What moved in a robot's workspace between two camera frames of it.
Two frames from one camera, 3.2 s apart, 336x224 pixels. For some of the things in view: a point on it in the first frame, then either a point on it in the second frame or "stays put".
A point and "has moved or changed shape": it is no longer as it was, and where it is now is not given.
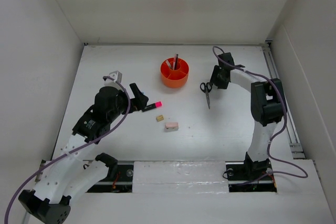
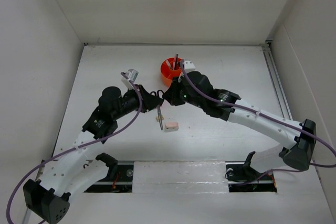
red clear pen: x=174 y=65 stays put
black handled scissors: x=206 y=89 has moved or changed shape
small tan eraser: x=160 y=118 stays put
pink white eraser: x=171 y=127 stays put
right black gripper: x=214 y=79 to x=171 y=95
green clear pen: x=169 y=64 stays put
